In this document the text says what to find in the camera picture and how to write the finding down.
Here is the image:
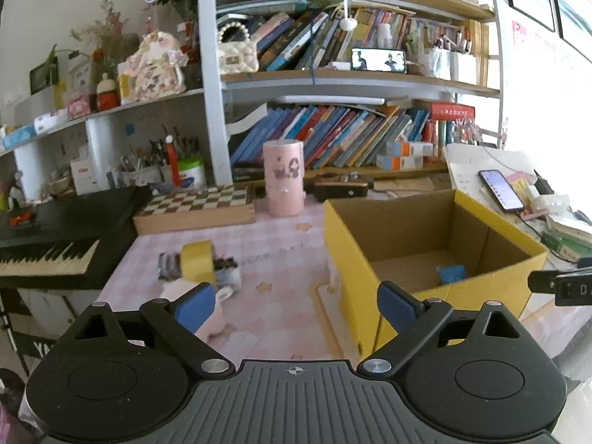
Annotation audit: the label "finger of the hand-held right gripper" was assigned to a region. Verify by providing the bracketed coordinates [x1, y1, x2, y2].
[528, 267, 592, 307]

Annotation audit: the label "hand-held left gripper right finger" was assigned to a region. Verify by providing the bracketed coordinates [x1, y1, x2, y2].
[356, 280, 534, 377]

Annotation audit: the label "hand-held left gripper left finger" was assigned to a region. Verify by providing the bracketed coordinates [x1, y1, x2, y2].
[61, 281, 234, 378]

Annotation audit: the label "grey toy car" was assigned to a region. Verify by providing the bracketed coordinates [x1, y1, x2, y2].
[213, 256, 244, 290]

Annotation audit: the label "yellow cardboard box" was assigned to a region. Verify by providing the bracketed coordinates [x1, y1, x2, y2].
[323, 188, 549, 358]

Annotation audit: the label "pink checkered desktop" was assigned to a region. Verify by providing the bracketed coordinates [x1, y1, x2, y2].
[98, 189, 592, 367]

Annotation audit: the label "yellow sponge block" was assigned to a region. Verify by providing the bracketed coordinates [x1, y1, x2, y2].
[180, 240, 218, 286]

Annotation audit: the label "stack of green books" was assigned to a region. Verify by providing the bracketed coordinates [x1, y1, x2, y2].
[540, 212, 592, 263]

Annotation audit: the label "small blue item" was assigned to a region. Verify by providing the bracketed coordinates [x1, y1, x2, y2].
[437, 265, 466, 284]

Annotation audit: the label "wooden chessboard box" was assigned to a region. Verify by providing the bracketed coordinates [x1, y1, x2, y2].
[132, 184, 256, 236]

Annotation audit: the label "smartphone with lit screen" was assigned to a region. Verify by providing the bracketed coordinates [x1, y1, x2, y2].
[478, 169, 526, 214]

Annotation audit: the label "dark brown wooden box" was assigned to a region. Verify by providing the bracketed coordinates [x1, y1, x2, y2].
[314, 173, 370, 203]

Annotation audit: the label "white jar with green lid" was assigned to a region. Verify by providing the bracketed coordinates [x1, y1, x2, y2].
[178, 157, 207, 191]

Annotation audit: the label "red marker pen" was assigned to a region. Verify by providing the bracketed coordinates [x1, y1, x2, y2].
[166, 134, 181, 186]

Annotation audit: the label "white open notebook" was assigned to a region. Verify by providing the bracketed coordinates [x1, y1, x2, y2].
[443, 142, 537, 197]

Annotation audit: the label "pink cylindrical container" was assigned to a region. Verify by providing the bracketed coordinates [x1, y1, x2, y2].
[262, 139, 305, 218]

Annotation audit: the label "black electronic keyboard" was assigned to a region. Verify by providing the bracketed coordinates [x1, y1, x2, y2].
[0, 187, 154, 290]

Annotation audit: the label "white and orange box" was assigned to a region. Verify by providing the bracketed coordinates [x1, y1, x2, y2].
[71, 157, 101, 196]

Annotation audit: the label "long row of slanted books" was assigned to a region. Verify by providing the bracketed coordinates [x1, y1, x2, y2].
[230, 103, 434, 170]

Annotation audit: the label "red flat box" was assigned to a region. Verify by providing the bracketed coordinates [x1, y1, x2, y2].
[430, 101, 476, 124]

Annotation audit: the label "white wooden bookshelf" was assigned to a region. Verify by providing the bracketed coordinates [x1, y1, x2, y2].
[0, 0, 506, 205]

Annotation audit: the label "red and white figurine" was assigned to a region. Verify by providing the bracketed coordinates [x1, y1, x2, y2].
[95, 73, 121, 112]

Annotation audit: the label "doll in floral dress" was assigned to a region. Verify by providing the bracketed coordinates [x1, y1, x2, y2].
[124, 31, 189, 103]

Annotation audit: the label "smartphone with video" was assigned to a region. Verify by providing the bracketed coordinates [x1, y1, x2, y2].
[351, 47, 408, 74]

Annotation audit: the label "white pen holders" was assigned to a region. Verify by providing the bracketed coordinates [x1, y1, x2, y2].
[429, 47, 478, 83]

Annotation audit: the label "blue tissue pack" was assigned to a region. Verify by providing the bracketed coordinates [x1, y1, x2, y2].
[2, 124, 38, 149]

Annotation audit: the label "white quilted handbag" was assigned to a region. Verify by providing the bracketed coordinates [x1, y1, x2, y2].
[217, 22, 259, 75]

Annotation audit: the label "row of leaning dark books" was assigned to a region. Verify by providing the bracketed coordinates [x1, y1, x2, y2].
[250, 6, 419, 73]

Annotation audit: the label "dried flower bouquet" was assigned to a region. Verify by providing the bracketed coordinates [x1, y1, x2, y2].
[71, 0, 140, 71]

